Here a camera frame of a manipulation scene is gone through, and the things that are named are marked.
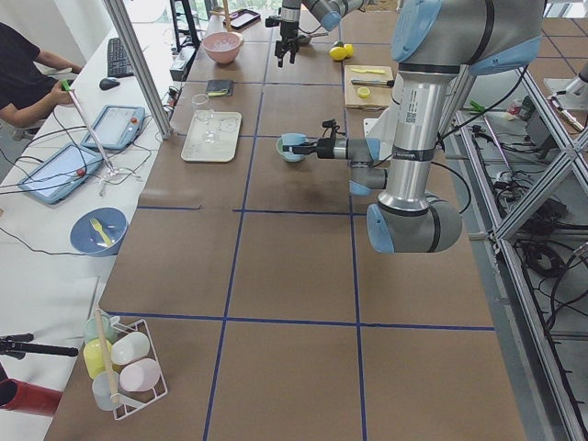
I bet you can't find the green ceramic bowl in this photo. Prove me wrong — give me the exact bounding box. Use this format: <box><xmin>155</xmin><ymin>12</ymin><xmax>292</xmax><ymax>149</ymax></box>
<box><xmin>276</xmin><ymin>138</ymin><xmax>305</xmax><ymax>163</ymax></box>

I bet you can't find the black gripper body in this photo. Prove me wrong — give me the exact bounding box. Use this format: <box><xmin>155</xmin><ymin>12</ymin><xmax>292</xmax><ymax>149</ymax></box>
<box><xmin>265</xmin><ymin>16</ymin><xmax>300</xmax><ymax>55</ymax></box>
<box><xmin>315</xmin><ymin>119</ymin><xmax>345</xmax><ymax>159</ymax></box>

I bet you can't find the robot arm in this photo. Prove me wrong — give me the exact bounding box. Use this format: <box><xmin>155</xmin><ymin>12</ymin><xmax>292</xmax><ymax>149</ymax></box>
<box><xmin>367</xmin><ymin>1</ymin><xmax>545</xmax><ymax>253</ymax></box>
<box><xmin>265</xmin><ymin>0</ymin><xmax>373</xmax><ymax>68</ymax></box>

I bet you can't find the white bear tray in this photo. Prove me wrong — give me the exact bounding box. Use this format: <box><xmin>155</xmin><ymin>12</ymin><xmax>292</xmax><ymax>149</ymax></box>
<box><xmin>180</xmin><ymin>110</ymin><xmax>242</xmax><ymax>163</ymax></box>

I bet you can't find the seated person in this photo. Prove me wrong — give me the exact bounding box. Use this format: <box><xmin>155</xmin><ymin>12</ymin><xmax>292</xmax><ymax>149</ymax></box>
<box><xmin>1</xmin><ymin>24</ymin><xmax>82</xmax><ymax>128</ymax></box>

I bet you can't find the metal ice scoop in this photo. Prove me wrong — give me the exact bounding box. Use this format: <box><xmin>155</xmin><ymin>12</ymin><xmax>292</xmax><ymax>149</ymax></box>
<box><xmin>296</xmin><ymin>31</ymin><xmax>329</xmax><ymax>46</ymax></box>

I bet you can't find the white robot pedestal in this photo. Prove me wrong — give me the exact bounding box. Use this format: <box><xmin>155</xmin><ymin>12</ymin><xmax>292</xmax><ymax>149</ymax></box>
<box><xmin>363</xmin><ymin>73</ymin><xmax>405</xmax><ymax>148</ymax></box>

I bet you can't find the red cylinder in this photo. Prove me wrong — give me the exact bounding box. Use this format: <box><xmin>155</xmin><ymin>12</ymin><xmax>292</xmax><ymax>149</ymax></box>
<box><xmin>1</xmin><ymin>379</ymin><xmax>62</xmax><ymax>416</ymax></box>

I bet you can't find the black tripod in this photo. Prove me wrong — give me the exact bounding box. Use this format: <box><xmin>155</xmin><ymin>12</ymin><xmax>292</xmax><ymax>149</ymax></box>
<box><xmin>1</xmin><ymin>334</ymin><xmax>79</xmax><ymax>360</ymax></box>

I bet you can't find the aluminium frame post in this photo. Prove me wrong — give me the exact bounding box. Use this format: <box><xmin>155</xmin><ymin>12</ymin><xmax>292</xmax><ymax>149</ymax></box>
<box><xmin>103</xmin><ymin>0</ymin><xmax>173</xmax><ymax>140</ymax></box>

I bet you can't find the yellow plastic fork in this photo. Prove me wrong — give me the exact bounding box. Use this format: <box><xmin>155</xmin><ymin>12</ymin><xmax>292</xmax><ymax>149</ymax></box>
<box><xmin>89</xmin><ymin>218</ymin><xmax>113</xmax><ymax>248</ymax></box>

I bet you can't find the half lemon slice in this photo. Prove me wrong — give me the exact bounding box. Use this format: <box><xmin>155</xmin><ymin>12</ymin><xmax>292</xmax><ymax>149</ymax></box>
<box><xmin>356</xmin><ymin>86</ymin><xmax>371</xmax><ymax>99</ymax></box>

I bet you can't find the near teach pendant tablet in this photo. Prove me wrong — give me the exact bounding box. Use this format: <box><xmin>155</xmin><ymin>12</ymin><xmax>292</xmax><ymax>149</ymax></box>
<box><xmin>17</xmin><ymin>142</ymin><xmax>103</xmax><ymax>205</ymax></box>

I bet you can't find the pink bowl with ice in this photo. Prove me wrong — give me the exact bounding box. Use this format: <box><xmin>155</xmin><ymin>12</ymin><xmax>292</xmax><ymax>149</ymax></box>
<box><xmin>202</xmin><ymin>32</ymin><xmax>243</xmax><ymax>64</ymax></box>

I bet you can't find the yellow lemon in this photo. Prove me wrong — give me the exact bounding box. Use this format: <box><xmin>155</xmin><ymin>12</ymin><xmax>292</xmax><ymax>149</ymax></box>
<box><xmin>329</xmin><ymin>47</ymin><xmax>346</xmax><ymax>62</ymax></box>
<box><xmin>344</xmin><ymin>43</ymin><xmax>354</xmax><ymax>59</ymax></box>

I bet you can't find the black computer mouse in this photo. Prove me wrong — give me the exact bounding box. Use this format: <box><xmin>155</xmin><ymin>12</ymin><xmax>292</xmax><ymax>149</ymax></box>
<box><xmin>98</xmin><ymin>77</ymin><xmax>120</xmax><ymax>91</ymax></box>

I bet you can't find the light blue plastic cup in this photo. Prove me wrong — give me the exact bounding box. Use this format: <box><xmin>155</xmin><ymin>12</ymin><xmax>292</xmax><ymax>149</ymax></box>
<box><xmin>281</xmin><ymin>133</ymin><xmax>307</xmax><ymax>145</ymax></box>

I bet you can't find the grey folded cloth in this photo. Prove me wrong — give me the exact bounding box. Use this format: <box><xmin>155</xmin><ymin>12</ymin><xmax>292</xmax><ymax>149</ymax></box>
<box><xmin>205</xmin><ymin>79</ymin><xmax>234</xmax><ymax>97</ymax></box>

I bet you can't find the wooden cutting board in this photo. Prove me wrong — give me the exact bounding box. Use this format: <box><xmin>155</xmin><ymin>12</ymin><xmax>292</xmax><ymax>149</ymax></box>
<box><xmin>344</xmin><ymin>65</ymin><xmax>394</xmax><ymax>109</ymax></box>

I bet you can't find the far teach pendant tablet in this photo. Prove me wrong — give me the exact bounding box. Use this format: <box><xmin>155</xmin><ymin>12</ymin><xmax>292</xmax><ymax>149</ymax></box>
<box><xmin>92</xmin><ymin>105</ymin><xmax>146</xmax><ymax>152</ymax></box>

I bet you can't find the yellow plastic knife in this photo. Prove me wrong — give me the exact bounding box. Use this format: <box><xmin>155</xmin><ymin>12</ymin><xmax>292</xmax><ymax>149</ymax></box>
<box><xmin>351</xmin><ymin>67</ymin><xmax>386</xmax><ymax>75</ymax></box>

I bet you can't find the blue bowl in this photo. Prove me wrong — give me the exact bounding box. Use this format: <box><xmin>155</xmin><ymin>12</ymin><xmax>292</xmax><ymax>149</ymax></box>
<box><xmin>70</xmin><ymin>207</ymin><xmax>128</xmax><ymax>257</ymax></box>

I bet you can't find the black keyboard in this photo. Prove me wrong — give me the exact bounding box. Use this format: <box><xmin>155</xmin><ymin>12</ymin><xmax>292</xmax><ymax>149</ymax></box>
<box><xmin>107</xmin><ymin>38</ymin><xmax>134</xmax><ymax>78</ymax></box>

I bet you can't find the teach pendant tablet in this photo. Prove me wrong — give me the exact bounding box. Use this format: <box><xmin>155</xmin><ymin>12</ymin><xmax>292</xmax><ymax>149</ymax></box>
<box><xmin>92</xmin><ymin>105</ymin><xmax>146</xmax><ymax>152</ymax></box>
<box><xmin>17</xmin><ymin>142</ymin><xmax>103</xmax><ymax>205</ymax></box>

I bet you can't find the white wire cup rack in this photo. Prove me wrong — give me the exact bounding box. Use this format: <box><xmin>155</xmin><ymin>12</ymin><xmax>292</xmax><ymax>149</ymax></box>
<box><xmin>83</xmin><ymin>309</ymin><xmax>168</xmax><ymax>421</ymax></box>

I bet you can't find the clear wine glass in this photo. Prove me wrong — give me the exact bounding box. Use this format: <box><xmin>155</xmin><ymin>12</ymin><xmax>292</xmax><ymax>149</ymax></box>
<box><xmin>192</xmin><ymin>93</ymin><xmax>218</xmax><ymax>143</ymax></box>

